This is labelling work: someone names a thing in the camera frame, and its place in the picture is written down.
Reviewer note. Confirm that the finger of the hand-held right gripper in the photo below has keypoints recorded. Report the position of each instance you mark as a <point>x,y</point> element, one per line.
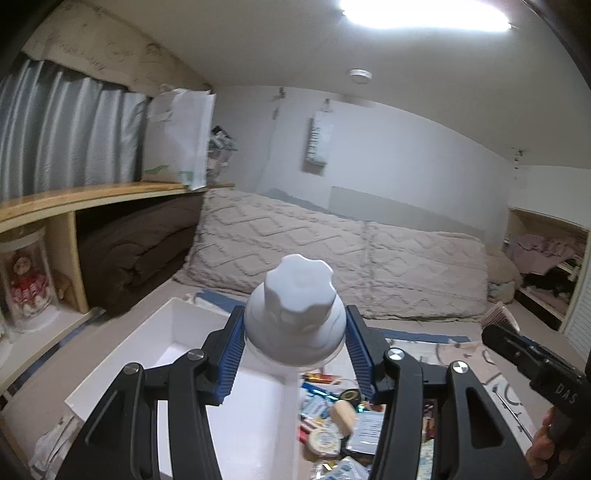
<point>512,348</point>

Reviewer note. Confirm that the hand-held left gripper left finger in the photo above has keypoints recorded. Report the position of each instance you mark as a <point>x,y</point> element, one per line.
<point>231,355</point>

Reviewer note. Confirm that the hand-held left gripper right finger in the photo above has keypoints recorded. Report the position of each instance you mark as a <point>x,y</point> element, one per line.
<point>358,350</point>

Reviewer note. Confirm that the pink striped paper cup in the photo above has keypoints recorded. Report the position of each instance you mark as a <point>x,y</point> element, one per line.
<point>501,316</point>

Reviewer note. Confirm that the white lidded bottle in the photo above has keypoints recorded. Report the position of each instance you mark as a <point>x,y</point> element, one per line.
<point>295,314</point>

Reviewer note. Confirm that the white storage box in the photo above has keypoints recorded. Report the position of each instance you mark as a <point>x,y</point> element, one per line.
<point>258,429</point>

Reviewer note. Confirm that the person's right hand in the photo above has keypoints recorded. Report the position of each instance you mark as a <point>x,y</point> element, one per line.
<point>540,452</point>

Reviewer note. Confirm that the black round tin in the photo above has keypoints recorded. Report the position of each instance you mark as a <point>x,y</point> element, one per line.
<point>351,395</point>

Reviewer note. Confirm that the blue tube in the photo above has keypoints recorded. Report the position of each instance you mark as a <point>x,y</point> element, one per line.
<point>318,393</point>

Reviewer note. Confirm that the wooden closet shelf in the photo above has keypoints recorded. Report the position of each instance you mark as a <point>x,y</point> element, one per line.
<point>540,295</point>

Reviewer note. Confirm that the beige wooden block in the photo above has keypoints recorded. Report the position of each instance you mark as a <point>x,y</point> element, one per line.
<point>344,415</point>

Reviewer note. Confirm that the printed blanket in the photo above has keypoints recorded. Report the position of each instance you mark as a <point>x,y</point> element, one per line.
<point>443,350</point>

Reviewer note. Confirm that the beige plush cushion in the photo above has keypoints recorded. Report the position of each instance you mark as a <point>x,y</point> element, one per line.
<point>503,277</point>

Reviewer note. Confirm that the round beige tin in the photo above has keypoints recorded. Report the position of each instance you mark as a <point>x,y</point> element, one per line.
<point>323,442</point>

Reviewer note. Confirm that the pink clothes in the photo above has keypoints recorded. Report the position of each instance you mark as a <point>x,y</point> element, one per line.
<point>545,249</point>

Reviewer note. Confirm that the large beige textured pillow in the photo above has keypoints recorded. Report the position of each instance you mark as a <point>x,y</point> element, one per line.
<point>277,244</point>

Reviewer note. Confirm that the blue white packet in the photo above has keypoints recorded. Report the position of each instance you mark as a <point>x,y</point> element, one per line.
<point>346,471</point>

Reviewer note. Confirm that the folded brown blanket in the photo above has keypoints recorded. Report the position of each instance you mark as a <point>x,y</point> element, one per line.
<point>134,249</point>

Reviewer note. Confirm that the white crumpled plastic bag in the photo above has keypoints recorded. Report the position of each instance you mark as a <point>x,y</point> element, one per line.
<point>57,443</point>

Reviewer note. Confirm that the pile of clear packets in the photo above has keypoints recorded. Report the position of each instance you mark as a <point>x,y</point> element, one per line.
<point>221,157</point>

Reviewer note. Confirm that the red doll in clear case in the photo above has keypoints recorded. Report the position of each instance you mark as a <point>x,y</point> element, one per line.
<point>27,281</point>

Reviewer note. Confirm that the white paper bag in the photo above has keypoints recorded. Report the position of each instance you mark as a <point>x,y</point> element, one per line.
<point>178,138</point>

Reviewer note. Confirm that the wooden shelf unit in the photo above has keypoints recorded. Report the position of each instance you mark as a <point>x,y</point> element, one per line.
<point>69,198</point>

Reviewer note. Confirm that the white smoke detector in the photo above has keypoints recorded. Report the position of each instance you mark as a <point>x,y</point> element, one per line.
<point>360,76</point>

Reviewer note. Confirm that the silver curtain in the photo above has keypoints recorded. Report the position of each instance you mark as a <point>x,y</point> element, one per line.
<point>64,129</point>

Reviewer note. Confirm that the ceiling light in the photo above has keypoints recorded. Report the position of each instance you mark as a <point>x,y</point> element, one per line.
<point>425,11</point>

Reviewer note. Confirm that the hanging white wall bag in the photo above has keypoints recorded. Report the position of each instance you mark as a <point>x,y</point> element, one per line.
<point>318,138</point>

